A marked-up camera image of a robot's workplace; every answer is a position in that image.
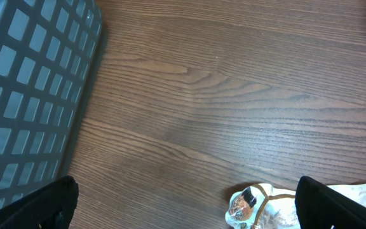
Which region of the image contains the beige snack bag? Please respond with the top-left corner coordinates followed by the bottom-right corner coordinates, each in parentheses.
top-left (225, 183), bottom-right (366, 229)

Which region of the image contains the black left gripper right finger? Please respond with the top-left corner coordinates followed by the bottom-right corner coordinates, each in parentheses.
top-left (295, 176), bottom-right (366, 229)

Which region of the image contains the grey plastic mesh basket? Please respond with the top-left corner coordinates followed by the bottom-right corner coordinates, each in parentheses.
top-left (0, 0), bottom-right (107, 209)

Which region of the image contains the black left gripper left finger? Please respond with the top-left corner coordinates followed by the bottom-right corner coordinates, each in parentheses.
top-left (0, 176), bottom-right (78, 229)

